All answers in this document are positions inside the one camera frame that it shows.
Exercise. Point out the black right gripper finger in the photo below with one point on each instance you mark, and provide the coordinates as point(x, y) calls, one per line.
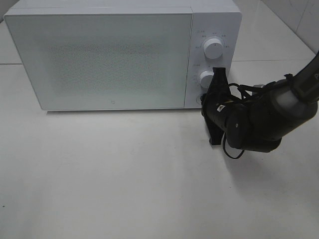
point(219, 83)
point(216, 129)

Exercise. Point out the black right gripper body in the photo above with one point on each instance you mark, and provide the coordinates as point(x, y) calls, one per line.
point(219, 107)

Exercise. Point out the white round knob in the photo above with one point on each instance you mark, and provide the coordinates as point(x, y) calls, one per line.
point(205, 78)
point(213, 47)

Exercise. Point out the white round door button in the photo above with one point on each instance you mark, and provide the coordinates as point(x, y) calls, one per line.
point(199, 99)

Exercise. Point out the white microwave door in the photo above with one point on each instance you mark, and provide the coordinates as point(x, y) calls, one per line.
point(80, 62)

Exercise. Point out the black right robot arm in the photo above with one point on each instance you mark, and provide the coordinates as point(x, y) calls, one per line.
point(256, 118)

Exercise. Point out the white microwave oven body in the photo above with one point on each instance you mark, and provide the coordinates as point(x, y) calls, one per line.
point(221, 18)

